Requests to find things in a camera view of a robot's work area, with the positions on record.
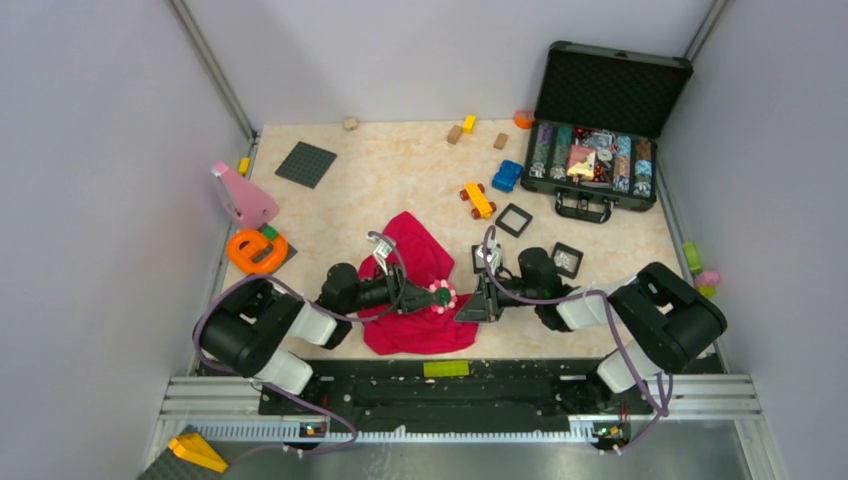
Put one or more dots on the pink flower brooch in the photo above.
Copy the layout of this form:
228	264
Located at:
444	296

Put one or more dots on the playing card box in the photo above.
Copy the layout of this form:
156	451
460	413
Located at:
581	162

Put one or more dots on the black poker chip case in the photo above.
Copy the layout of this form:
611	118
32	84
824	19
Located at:
615	101

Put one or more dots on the orange object behind case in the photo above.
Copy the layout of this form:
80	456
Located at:
524	119

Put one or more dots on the yellow wedge brick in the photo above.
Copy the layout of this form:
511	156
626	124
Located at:
193	448

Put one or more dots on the pink plastic piece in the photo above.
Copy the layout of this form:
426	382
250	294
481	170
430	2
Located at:
247	204

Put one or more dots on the magenta garment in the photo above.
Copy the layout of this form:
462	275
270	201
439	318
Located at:
425	332

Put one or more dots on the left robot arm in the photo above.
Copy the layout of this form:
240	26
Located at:
245	329

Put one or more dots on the orange plastic toy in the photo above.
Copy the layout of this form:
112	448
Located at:
257	252

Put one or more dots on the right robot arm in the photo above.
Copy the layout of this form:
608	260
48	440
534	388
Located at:
659	322

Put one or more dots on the green flat brick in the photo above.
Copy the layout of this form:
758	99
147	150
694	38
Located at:
446	369

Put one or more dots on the white silver brooch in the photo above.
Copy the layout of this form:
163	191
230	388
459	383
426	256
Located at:
565	260

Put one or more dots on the black square frame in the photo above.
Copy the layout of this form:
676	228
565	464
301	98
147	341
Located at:
514	220
579	254
480	258

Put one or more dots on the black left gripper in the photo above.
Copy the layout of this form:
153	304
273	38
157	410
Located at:
407	296

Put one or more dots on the green pink toy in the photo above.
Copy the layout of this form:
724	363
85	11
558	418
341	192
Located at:
705	281

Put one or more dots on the small yellow block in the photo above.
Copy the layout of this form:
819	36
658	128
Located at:
244	166

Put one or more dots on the blue toy car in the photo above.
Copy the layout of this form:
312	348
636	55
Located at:
507	176

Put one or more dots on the small tan wooden block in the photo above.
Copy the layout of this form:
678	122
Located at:
350	124

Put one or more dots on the yellow toy car red wheels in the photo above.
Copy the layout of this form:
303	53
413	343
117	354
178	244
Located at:
474	194

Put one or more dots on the dark grey building baseplate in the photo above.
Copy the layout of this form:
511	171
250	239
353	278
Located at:
306	164

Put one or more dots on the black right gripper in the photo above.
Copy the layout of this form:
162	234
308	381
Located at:
480	306

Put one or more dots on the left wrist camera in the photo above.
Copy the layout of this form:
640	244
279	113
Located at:
382	250

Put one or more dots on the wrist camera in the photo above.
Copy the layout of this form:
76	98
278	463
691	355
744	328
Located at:
382	250
496	256

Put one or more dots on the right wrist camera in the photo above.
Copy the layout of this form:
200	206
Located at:
496	256

